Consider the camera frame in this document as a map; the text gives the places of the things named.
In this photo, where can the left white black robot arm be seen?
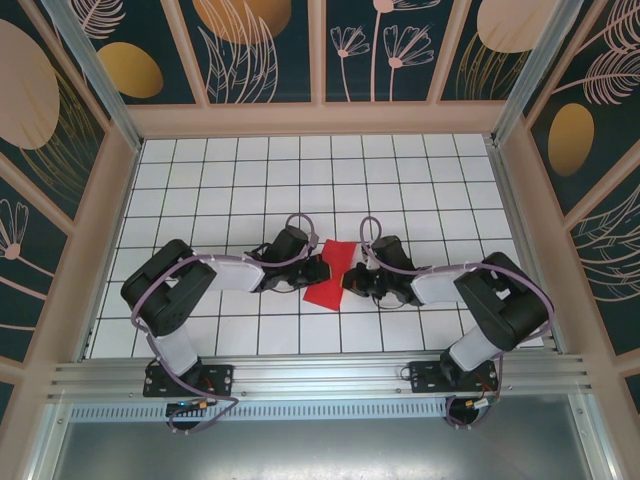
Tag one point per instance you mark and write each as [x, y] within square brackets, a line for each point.
[235, 275]

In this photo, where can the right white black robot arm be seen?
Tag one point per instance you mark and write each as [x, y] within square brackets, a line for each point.
[435, 290]

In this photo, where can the grey metal sheet shelf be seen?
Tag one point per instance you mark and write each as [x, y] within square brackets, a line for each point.
[320, 450]

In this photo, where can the long aluminium mounting rail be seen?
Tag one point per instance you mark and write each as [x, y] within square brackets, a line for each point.
[320, 372]

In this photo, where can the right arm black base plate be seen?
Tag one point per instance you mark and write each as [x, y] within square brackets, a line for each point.
[425, 377]

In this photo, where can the aluminium side rail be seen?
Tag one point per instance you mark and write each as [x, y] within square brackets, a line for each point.
[525, 250]

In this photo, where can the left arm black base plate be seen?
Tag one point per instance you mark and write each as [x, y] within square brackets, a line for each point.
[220, 377]

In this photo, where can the aluminium corner post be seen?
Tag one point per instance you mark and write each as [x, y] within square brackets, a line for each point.
[109, 97]
[531, 75]

